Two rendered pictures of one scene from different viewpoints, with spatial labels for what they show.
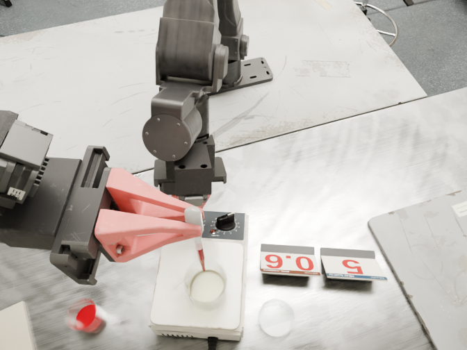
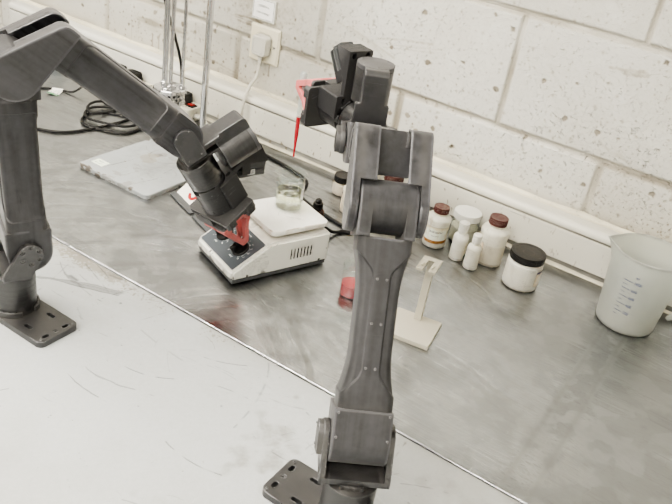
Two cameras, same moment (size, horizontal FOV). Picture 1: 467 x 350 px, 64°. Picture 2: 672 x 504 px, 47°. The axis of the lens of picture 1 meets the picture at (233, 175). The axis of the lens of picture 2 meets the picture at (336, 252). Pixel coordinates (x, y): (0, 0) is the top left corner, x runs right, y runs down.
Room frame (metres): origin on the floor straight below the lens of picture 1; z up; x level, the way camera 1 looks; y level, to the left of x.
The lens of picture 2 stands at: (0.92, 1.00, 1.64)
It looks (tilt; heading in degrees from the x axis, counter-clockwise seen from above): 30 degrees down; 226
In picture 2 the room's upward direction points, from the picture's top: 10 degrees clockwise
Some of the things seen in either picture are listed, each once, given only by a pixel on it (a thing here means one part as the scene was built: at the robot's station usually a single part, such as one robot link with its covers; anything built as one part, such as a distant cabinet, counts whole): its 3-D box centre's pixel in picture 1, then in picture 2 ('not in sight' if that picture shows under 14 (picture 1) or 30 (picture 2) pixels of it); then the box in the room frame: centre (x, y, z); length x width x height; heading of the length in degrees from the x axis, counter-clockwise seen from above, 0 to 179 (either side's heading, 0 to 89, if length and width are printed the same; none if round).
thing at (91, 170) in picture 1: (62, 212); (339, 109); (0.13, 0.14, 1.22); 0.10 x 0.07 x 0.07; 175
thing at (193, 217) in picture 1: (193, 224); not in sight; (0.12, 0.03, 1.22); 0.01 x 0.01 x 0.04; 85
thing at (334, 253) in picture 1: (351, 263); (194, 193); (0.18, -0.19, 0.92); 0.09 x 0.06 x 0.04; 86
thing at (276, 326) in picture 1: (276, 319); not in sight; (0.10, -0.06, 0.91); 0.06 x 0.06 x 0.02
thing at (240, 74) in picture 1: (226, 66); (14, 289); (0.61, 0.01, 0.94); 0.20 x 0.07 x 0.08; 107
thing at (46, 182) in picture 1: (31, 178); (345, 75); (0.14, 0.14, 1.27); 0.07 x 0.06 x 0.11; 175
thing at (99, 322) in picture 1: (87, 317); (353, 279); (0.10, 0.21, 0.93); 0.04 x 0.04 x 0.06
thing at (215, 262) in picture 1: (208, 285); (288, 189); (0.13, 0.03, 1.02); 0.06 x 0.05 x 0.08; 151
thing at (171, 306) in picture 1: (199, 281); (284, 214); (0.14, 0.05, 0.98); 0.12 x 0.12 x 0.01; 86
